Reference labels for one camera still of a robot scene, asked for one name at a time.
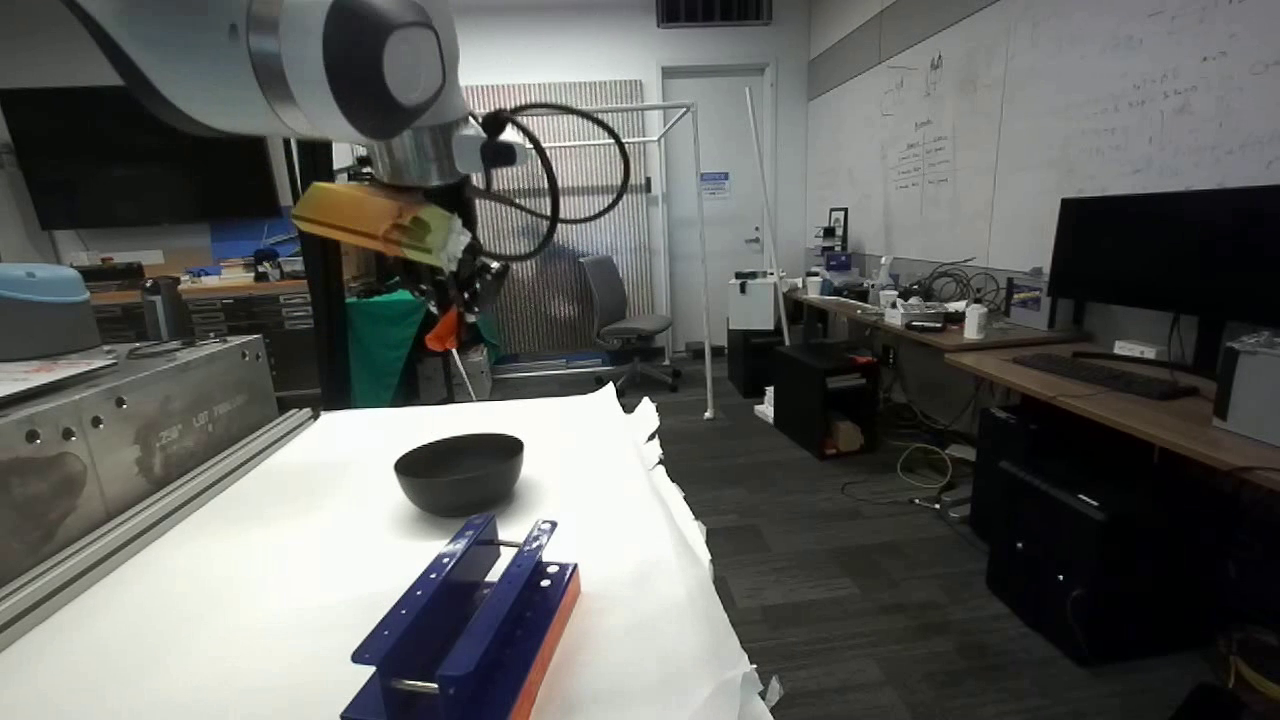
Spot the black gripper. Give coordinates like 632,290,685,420
422,253,510,316

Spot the small orange object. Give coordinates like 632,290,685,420
424,310,466,353

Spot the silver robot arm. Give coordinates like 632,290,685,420
64,0,495,310

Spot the black bowl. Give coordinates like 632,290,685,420
393,431,523,515

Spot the grey office chair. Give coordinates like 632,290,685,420
489,244,680,387

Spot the green cloth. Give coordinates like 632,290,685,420
344,290,424,407

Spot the white door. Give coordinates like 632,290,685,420
663,69,768,347

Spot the blue metal rack with orange side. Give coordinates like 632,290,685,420
340,515,580,720

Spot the black computer tower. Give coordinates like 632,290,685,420
777,345,879,462

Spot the white paper table cover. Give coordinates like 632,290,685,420
0,393,771,720

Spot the grey metal machine block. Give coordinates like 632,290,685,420
0,335,275,584

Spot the black keyboard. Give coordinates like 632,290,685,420
1014,353,1197,400

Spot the black cabinet under desk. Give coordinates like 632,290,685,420
973,403,1280,665

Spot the wooden desk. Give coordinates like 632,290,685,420
793,298,1280,491

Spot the black computer monitor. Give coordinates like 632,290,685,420
1047,184,1280,326

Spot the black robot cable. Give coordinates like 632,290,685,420
469,100,632,263

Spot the yellow wrist camera mount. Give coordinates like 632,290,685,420
293,184,473,272

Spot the white whiteboard wall panel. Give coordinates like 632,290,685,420
808,0,1280,268

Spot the aluminium frame rail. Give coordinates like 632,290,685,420
0,407,317,649

